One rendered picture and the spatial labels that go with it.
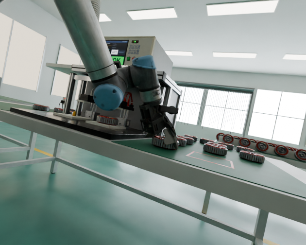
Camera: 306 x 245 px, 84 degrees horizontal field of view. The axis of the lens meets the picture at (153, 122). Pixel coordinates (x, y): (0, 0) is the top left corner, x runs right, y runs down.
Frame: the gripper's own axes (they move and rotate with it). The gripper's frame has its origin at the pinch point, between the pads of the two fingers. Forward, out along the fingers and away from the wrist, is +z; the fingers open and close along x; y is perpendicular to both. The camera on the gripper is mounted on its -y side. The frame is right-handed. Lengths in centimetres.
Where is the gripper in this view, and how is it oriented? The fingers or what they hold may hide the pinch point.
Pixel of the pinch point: (165, 143)
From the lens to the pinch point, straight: 72.0
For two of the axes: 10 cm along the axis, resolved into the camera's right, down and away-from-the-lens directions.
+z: 2.1, 9.0, 3.8
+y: -7.2, 4.0, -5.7
